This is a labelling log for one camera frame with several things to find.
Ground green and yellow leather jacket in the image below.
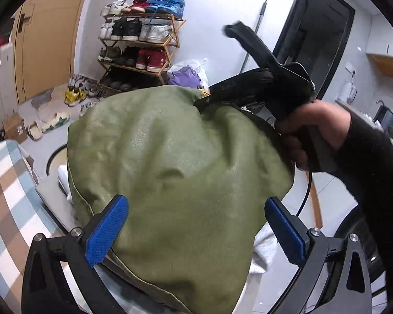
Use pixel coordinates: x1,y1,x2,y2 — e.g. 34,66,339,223
67,86,294,313

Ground black sleeved right forearm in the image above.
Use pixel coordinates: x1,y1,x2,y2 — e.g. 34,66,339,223
334,110,393,262

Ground white folded clothes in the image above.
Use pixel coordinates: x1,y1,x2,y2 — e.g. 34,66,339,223
54,165,278,313

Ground purple clothes pile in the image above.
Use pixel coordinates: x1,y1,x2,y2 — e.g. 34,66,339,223
167,59,209,90

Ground person's right hand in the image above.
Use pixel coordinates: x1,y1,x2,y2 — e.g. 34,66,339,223
275,100,351,171

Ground checkered bed sheet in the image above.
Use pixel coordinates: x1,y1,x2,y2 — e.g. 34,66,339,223
0,140,62,313

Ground beige slippers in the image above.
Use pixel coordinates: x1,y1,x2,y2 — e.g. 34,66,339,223
27,112,70,141

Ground cardboard box on floor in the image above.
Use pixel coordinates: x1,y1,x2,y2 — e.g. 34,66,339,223
3,113,28,144

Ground wooden shoe rack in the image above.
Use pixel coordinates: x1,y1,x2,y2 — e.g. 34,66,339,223
97,0,186,92

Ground yellow sneakers on floor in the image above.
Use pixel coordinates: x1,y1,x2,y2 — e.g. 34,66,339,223
64,88,86,107

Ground white upright suitcase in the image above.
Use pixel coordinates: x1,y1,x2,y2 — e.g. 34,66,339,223
0,43,18,132

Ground wooden door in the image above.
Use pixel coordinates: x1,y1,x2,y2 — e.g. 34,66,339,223
12,0,84,104

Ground black wall television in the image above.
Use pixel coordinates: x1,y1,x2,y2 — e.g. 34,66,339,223
272,0,355,99

